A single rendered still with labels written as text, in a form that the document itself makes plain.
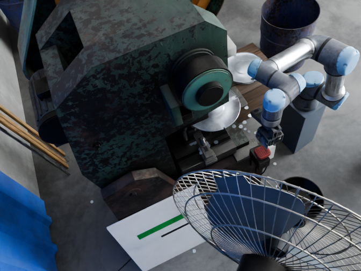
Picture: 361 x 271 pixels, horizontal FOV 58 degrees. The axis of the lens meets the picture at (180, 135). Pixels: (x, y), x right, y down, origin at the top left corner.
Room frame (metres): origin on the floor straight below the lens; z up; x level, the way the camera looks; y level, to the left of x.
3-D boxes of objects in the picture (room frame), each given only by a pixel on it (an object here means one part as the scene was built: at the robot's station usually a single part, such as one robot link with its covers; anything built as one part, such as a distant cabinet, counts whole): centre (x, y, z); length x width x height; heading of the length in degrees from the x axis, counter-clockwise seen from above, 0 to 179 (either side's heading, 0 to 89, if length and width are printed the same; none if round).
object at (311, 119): (1.07, -0.80, 0.23); 0.18 x 0.18 x 0.45; 21
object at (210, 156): (0.79, -0.10, 0.76); 0.17 x 0.06 x 0.10; 10
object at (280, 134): (0.64, -0.36, 0.99); 0.09 x 0.08 x 0.12; 10
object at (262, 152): (0.67, -0.35, 0.72); 0.07 x 0.06 x 0.08; 100
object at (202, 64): (0.71, -0.09, 1.31); 0.22 x 0.12 x 0.22; 100
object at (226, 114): (0.98, -0.19, 0.78); 0.29 x 0.29 x 0.01
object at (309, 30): (1.86, -1.03, 0.24); 0.42 x 0.42 x 0.48
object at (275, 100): (0.65, -0.36, 1.15); 0.09 x 0.08 x 0.11; 121
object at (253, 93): (1.54, -0.56, 0.18); 0.40 x 0.38 x 0.35; 103
